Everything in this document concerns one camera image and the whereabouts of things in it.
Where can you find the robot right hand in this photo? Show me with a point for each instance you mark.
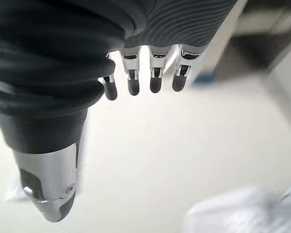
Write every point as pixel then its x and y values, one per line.
pixel 51 60

